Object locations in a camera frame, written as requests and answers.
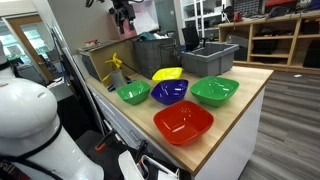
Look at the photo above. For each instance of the black and blue tool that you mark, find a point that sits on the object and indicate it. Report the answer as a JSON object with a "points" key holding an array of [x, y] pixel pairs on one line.
{"points": [[111, 88]]}

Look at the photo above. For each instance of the blue plastic bowl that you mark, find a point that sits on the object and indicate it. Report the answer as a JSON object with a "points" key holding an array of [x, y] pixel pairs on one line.
{"points": [[170, 91]]}

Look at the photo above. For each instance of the translucent pink plastic bin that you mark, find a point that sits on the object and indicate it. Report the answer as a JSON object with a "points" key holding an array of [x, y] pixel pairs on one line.
{"points": [[146, 16]]}

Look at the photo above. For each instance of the red plastic bowl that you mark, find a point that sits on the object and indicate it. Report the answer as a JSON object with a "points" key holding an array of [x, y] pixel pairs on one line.
{"points": [[183, 123]]}

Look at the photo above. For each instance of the yellow plastic bowl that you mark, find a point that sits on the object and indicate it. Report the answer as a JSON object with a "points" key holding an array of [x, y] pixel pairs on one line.
{"points": [[166, 74]]}

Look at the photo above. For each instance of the red toolbox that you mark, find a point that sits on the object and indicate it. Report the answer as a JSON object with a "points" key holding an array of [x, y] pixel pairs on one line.
{"points": [[280, 3]]}

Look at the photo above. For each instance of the large green plastic bowl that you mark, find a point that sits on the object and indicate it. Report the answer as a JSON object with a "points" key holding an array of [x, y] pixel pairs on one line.
{"points": [[213, 93]]}

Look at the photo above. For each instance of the black office chair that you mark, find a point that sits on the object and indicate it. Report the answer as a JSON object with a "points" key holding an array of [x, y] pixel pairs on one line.
{"points": [[190, 37]]}

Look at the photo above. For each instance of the white plastic bracket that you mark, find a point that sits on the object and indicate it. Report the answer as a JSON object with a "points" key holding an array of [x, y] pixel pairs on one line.
{"points": [[130, 166]]}

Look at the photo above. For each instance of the grey plastic tote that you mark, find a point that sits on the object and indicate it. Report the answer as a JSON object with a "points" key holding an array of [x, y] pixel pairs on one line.
{"points": [[206, 65]]}

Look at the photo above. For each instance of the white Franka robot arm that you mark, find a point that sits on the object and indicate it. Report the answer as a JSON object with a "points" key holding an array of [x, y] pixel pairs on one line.
{"points": [[26, 110]]}

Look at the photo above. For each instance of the red white small package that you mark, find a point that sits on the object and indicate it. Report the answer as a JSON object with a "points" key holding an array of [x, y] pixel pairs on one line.
{"points": [[92, 43]]}

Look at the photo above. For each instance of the large cardboard box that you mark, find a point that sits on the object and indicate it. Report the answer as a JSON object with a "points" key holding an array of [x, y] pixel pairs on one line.
{"points": [[96, 61]]}

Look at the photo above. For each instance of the white drawer cabinet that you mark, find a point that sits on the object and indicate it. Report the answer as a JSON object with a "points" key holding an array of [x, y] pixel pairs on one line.
{"points": [[233, 146]]}

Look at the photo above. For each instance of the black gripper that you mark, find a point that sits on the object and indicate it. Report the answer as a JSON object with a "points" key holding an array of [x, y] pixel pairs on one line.
{"points": [[122, 9]]}

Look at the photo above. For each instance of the wooden shelf unit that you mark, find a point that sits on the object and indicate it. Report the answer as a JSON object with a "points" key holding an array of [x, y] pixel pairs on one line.
{"points": [[291, 36]]}

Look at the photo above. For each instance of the wooden framed glass door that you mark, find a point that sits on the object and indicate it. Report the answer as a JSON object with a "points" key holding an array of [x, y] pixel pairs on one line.
{"points": [[20, 19]]}

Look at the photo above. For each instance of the white shelving unit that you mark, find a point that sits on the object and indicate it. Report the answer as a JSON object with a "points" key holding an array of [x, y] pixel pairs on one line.
{"points": [[200, 16]]}

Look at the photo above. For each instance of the small green plastic bowl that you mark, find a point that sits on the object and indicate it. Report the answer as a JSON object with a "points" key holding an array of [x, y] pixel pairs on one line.
{"points": [[133, 95]]}

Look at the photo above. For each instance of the dark grey fabric bin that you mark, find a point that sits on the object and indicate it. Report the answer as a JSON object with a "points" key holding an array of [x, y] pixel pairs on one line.
{"points": [[150, 56]]}

